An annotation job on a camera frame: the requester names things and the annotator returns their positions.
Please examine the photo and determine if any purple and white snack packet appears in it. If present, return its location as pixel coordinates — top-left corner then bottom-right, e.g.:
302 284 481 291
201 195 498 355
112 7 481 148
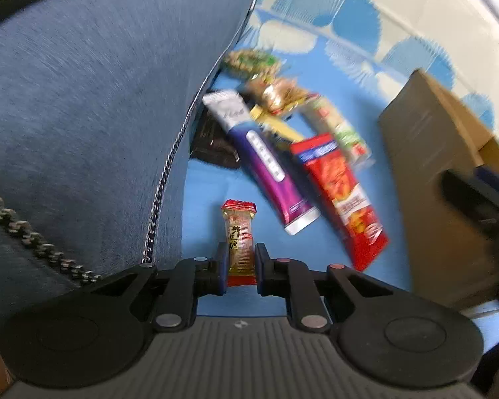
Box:
202 90 321 236

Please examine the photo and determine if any long red snack packet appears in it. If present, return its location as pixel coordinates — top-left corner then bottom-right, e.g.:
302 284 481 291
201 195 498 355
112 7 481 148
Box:
290 133 390 272

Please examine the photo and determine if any cardboard box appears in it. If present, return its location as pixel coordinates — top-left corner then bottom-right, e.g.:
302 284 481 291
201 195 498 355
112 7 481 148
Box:
377 68 499 311

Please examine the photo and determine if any clear bag of biscuits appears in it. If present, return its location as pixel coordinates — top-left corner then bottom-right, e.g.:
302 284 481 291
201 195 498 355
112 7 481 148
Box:
245 75 317 118

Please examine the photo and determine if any white rice cracker packet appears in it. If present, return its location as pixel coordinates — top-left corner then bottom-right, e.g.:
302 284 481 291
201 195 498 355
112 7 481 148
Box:
301 95 373 170

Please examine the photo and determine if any yellow snack packet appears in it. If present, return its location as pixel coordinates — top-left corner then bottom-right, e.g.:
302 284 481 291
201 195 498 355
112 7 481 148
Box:
249 105 305 151

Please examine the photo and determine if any black cracker packet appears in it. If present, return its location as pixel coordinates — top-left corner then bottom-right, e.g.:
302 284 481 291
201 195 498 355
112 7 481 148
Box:
190 112 242 170

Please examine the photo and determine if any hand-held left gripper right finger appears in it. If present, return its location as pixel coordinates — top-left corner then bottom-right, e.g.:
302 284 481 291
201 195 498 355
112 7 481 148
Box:
253 242 400 334

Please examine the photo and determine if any small red-ended snack bar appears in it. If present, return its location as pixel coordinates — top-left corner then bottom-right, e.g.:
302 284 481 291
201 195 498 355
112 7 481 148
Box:
221 199 259 287

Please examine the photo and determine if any round green snack packet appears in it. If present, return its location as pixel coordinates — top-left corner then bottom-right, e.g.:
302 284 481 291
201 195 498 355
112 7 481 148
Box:
220 48 282 80

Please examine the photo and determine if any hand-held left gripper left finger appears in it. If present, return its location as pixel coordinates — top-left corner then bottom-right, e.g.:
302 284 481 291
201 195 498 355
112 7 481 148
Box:
88 242 229 334

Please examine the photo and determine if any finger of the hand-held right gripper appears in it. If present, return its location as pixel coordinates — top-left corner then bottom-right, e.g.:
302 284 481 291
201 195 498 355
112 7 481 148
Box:
438 165 499 223

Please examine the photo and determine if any blue fan-print bed sheet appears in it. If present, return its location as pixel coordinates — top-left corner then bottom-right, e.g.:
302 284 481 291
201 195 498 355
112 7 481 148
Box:
180 0 499 330

